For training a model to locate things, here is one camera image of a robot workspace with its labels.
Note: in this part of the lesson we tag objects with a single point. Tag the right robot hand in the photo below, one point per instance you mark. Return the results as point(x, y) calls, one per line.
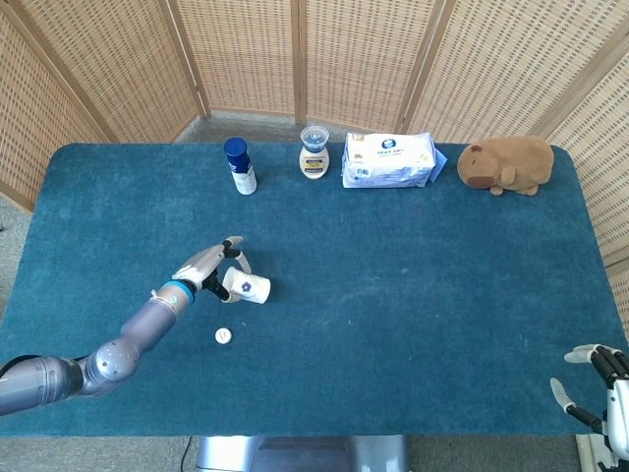
point(612, 393)

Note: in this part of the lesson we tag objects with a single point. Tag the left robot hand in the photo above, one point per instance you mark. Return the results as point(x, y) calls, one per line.
point(201, 264)

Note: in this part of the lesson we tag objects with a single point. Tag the floral white paper cup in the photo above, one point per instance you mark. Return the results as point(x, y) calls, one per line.
point(250, 289)

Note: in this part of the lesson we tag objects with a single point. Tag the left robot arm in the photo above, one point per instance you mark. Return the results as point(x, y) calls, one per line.
point(123, 344)

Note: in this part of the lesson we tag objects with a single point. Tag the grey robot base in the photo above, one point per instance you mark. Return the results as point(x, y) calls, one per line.
point(304, 454)

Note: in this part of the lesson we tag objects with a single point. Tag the white bottle cap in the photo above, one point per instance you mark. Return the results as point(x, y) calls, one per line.
point(223, 336)

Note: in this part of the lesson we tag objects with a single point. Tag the blue capped white bottle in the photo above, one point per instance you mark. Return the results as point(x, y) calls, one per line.
point(242, 169)

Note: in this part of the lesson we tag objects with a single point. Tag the cream squeeze sauce bottle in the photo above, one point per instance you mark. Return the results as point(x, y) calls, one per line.
point(313, 159)

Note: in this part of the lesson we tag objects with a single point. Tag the blue table cloth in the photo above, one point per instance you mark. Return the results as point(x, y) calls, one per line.
point(368, 295)

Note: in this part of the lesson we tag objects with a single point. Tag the white tissue pack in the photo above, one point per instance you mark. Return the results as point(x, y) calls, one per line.
point(388, 162)

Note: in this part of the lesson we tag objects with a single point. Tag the woven rattan folding screen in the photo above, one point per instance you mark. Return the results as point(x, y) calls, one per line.
point(123, 64)

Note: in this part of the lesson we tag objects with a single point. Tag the brown capybara plush toy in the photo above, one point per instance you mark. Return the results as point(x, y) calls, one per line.
point(511, 162)

